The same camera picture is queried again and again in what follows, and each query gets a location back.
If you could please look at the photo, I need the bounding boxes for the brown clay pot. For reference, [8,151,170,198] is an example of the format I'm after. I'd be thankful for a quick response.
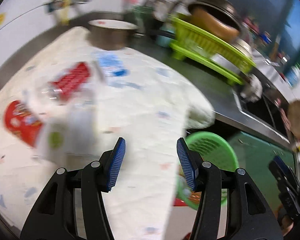
[191,6,239,40]

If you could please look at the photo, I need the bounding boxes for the blue white packet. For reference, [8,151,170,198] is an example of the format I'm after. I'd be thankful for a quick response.
[93,51,130,81]

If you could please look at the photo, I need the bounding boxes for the white green drink carton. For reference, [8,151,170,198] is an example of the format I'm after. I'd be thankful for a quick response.
[39,122,71,161]

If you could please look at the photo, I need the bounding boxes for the white quilted printed blanket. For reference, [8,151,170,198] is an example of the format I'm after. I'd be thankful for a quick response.
[0,26,215,240]

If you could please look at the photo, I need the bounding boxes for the metal saucepan with black handle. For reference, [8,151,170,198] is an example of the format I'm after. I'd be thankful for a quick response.
[86,19,177,51]

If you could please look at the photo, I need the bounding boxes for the green plastic basket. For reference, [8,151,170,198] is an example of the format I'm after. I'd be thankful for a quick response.
[174,131,240,210]

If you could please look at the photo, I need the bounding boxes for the green plastic dish rack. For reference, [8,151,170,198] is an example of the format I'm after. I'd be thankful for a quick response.
[169,15,257,85]

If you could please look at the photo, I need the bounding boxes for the red flat item under basket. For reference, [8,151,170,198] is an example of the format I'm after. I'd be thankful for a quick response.
[174,197,191,207]

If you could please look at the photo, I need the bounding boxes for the white bowl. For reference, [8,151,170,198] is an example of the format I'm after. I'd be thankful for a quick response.
[234,40,253,58]

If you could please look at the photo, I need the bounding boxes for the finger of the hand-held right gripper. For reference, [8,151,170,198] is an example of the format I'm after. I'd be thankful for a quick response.
[268,155,292,189]

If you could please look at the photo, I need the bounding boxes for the round wooden board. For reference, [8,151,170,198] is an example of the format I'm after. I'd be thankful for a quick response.
[287,100,300,140]

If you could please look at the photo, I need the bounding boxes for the yellow gas hose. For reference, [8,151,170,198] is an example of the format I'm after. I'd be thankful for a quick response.
[61,0,73,25]

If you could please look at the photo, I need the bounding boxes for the teal cup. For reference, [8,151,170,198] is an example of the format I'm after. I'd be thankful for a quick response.
[156,33,176,47]

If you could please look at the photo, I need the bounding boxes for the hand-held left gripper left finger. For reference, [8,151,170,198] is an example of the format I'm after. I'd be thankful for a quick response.
[20,137,127,240]

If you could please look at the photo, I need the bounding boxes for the blue label bottle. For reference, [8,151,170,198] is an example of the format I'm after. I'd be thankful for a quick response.
[287,64,300,88]

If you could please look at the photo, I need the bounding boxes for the glass jar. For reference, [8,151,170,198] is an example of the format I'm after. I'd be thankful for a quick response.
[132,5,153,30]

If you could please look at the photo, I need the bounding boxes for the steel sink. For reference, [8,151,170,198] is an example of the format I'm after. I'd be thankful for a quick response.
[234,90,292,144]

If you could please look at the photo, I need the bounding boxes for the green cabinet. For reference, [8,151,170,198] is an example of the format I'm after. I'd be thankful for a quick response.
[226,132,298,207]

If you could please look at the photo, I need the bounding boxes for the dark metal wok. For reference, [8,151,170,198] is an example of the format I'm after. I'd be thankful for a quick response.
[187,0,242,30]

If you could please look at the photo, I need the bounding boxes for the clear plastic bottle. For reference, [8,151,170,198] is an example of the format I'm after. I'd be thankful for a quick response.
[65,97,97,133]

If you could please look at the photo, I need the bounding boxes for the red printed snack cup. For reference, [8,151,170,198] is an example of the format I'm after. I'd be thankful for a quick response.
[4,100,45,148]

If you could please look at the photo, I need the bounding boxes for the white dish rag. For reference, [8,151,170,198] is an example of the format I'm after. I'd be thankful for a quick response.
[240,74,263,103]

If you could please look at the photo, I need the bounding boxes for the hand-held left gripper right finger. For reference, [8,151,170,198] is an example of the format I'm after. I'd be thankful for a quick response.
[176,137,284,240]

